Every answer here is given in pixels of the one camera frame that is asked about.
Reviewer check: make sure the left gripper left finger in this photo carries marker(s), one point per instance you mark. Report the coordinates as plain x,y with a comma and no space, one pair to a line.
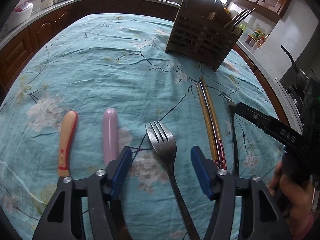
62,218

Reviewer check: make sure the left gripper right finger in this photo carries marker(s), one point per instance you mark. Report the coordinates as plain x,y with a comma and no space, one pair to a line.
260,215

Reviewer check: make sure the person's right hand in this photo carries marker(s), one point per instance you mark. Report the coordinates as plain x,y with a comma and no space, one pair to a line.
300,219

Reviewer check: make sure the red patterned chopstick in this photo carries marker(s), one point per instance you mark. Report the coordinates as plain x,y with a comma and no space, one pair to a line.
208,126
221,158

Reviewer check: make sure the dark steel fork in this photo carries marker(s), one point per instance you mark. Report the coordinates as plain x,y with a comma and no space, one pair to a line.
164,144

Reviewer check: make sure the condiment bottles rack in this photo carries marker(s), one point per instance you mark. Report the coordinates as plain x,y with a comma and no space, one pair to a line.
256,39

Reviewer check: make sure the green cup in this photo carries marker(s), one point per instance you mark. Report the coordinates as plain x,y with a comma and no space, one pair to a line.
242,26

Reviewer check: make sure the floral teal tablecloth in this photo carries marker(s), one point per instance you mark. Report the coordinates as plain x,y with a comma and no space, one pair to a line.
119,61

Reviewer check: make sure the wooden utensil holder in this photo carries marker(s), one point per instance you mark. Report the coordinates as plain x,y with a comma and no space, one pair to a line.
203,31

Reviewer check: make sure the white red rice cooker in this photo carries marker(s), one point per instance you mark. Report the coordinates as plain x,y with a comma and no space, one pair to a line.
20,14

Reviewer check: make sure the orange handled baby spoon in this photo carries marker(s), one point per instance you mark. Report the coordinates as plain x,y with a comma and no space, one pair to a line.
67,132

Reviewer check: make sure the pink handled utensil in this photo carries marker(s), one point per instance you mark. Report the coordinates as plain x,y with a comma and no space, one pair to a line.
110,135

